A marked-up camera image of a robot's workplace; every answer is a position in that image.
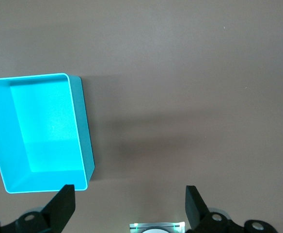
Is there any teal plastic bin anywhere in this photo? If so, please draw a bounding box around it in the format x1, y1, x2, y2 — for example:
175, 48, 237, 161
0, 72, 96, 194

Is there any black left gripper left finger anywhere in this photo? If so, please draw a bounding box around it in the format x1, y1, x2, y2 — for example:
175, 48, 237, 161
0, 184, 76, 233

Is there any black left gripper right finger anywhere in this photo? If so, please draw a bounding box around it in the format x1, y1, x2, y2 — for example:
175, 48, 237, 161
185, 185, 278, 233

